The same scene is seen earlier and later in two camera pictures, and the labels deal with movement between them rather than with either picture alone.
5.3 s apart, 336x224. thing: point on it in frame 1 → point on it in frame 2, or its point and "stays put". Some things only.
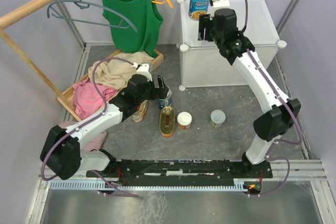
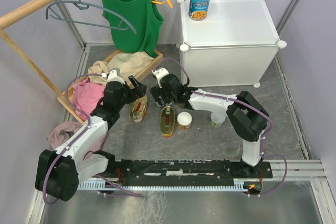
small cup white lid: x=184 y=118 stays put
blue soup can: x=199 y=1 stays put
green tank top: x=136 y=0 stays put
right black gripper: x=204 y=22 → x=157 y=91
